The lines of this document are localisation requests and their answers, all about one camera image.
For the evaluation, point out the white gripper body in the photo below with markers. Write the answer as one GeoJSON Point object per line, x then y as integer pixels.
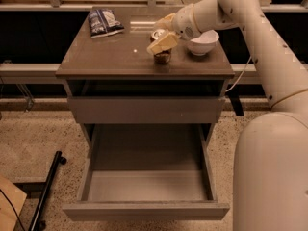
{"type": "Point", "coordinates": [183, 23]}

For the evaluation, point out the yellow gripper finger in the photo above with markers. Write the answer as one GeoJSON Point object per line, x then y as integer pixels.
{"type": "Point", "coordinates": [162, 41]}
{"type": "Point", "coordinates": [164, 23]}

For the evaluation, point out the orange soda can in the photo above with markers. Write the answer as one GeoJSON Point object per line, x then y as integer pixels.
{"type": "Point", "coordinates": [163, 57]}

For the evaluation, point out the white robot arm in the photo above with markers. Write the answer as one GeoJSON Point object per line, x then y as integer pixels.
{"type": "Point", "coordinates": [270, 182]}

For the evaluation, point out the grey drawer cabinet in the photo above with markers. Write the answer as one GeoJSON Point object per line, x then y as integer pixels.
{"type": "Point", "coordinates": [119, 66]}

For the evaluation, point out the closed top drawer front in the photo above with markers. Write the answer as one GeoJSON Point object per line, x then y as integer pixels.
{"type": "Point", "coordinates": [141, 110]}

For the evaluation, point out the open middle drawer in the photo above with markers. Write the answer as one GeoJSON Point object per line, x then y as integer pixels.
{"type": "Point", "coordinates": [148, 172]}

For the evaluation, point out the white ceramic bowl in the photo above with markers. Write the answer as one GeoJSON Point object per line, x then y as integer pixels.
{"type": "Point", "coordinates": [206, 42]}

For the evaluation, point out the blue chip bag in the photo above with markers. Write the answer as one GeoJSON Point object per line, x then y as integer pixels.
{"type": "Point", "coordinates": [103, 23]}

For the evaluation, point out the black metal bar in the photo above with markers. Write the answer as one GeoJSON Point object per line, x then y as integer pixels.
{"type": "Point", "coordinates": [59, 159]}

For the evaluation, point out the cardboard sheet left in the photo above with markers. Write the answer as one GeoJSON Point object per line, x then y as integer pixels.
{"type": "Point", "coordinates": [12, 200]}

